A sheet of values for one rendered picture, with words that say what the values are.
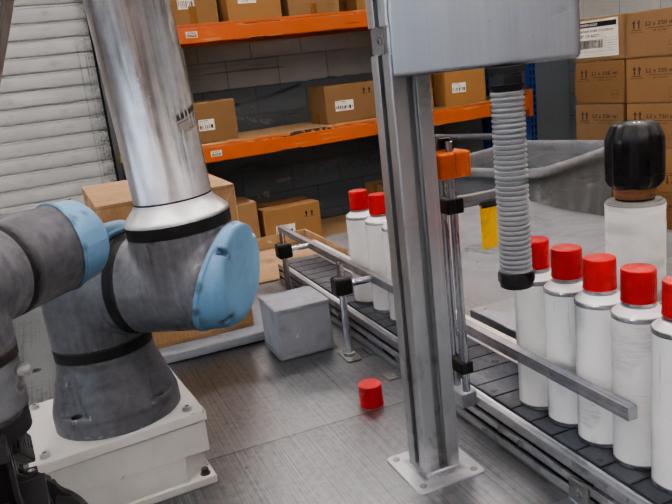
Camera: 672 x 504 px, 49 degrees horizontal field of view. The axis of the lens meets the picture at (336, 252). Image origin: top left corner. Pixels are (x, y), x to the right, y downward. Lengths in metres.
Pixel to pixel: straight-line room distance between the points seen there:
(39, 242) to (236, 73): 4.90
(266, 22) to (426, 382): 3.97
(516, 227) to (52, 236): 0.41
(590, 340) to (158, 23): 0.54
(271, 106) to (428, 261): 4.79
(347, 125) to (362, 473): 4.07
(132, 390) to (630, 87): 3.98
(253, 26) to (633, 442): 4.07
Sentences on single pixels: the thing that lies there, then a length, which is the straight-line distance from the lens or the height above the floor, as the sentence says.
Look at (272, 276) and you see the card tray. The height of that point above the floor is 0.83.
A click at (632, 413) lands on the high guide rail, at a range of 0.76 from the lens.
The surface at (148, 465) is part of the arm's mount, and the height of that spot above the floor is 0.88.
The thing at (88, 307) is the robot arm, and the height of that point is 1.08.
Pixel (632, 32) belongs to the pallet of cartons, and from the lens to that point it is 4.55.
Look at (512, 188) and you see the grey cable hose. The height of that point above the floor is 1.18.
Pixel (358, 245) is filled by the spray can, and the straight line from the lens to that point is 1.29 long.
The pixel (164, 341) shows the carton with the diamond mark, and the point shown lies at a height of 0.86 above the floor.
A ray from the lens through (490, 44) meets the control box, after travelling 0.70.
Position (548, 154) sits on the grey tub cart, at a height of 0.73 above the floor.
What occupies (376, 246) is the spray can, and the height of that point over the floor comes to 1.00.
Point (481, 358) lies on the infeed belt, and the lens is 1.06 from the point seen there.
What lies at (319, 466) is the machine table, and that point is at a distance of 0.94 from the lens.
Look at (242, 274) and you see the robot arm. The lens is 0.81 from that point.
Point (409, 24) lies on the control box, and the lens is 0.71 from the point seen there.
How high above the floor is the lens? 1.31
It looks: 14 degrees down
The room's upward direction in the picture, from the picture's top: 7 degrees counter-clockwise
